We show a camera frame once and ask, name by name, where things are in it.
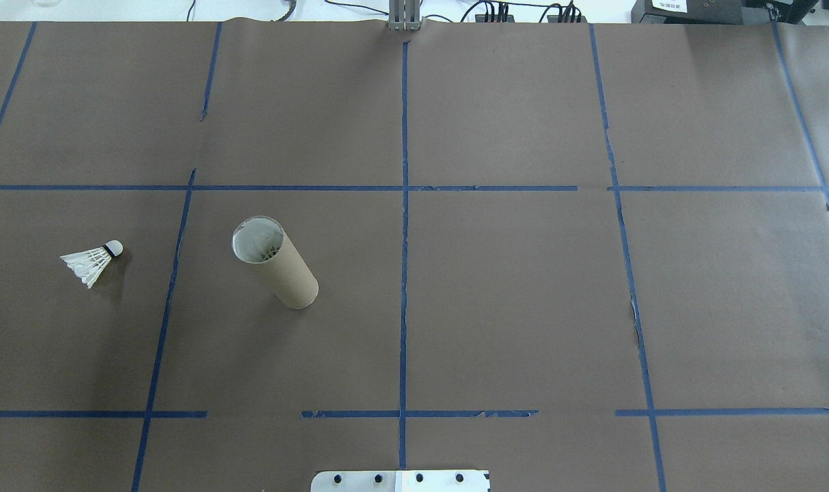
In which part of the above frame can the brown cardboard tube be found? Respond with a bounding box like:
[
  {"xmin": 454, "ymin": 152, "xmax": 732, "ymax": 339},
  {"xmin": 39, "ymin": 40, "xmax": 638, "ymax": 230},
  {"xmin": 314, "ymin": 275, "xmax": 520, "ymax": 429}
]
[{"xmin": 232, "ymin": 216, "xmax": 319, "ymax": 310}]

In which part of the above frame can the black box with white label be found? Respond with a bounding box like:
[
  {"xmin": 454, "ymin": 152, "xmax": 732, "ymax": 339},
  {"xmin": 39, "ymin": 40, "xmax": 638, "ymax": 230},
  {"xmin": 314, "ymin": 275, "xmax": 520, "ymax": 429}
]
[{"xmin": 631, "ymin": 0, "xmax": 744, "ymax": 25}]

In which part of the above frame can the grey metal frame post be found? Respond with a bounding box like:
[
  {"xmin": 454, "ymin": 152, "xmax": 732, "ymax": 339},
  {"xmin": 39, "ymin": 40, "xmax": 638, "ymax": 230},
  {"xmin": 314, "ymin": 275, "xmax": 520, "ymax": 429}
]
[{"xmin": 388, "ymin": 0, "xmax": 422, "ymax": 33}]

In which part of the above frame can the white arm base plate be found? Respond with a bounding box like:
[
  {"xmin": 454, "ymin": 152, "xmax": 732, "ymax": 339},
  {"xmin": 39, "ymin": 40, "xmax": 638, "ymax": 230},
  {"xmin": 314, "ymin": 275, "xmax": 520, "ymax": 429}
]
[{"xmin": 310, "ymin": 469, "xmax": 491, "ymax": 492}]

